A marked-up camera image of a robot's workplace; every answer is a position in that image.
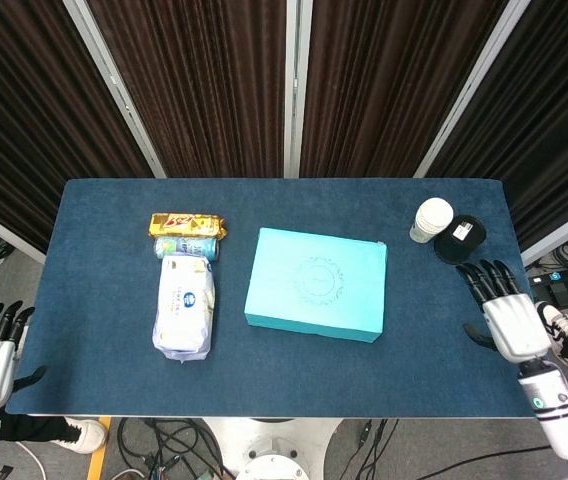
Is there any dark brown curtain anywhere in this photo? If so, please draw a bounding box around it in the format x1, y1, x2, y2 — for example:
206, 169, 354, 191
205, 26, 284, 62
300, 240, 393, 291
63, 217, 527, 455
299, 0, 508, 179
0, 0, 154, 252
88, 0, 288, 179
426, 0, 568, 251

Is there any long black floor cable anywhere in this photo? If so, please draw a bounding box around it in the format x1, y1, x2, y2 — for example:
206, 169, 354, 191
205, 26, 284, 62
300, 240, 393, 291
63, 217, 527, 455
413, 443, 551, 480

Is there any white tissue pack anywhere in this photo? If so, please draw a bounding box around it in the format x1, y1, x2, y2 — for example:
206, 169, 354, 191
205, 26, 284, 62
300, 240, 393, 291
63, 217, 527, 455
151, 253, 216, 363

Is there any dark blue table mat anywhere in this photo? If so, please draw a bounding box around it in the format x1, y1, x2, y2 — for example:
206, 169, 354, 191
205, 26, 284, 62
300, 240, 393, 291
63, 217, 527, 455
5, 177, 564, 419

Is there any white partition post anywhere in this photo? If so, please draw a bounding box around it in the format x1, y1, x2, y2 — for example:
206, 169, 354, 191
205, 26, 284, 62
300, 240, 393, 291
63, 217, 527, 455
283, 0, 314, 179
62, 0, 167, 179
413, 0, 537, 179

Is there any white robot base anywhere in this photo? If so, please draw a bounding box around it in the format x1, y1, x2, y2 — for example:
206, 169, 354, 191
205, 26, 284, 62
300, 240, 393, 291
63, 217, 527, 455
201, 417, 345, 480

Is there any black mesh pen holder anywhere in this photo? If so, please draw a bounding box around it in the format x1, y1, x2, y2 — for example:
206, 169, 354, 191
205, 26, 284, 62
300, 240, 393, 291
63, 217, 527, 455
433, 214, 487, 265

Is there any blue drink can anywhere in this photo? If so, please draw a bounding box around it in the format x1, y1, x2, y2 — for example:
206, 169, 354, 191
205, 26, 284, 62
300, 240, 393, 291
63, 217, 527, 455
153, 236, 221, 262

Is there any light blue cardboard box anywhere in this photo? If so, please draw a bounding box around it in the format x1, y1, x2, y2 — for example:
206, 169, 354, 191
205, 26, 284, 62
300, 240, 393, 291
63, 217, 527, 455
243, 227, 389, 344

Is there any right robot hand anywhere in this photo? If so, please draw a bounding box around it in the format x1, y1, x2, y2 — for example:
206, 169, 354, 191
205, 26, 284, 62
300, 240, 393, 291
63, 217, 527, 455
456, 258, 552, 364

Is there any black cable bundle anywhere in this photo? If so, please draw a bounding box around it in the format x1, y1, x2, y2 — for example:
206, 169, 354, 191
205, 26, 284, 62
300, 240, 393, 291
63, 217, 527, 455
116, 417, 225, 480

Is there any yellow snack packet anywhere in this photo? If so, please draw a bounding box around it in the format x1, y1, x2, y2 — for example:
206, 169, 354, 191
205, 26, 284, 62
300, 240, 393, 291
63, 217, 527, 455
147, 212, 229, 239

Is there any white sneaker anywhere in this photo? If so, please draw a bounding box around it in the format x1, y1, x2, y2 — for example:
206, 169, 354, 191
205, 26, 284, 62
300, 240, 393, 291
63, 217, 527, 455
535, 301, 568, 370
51, 418, 109, 455

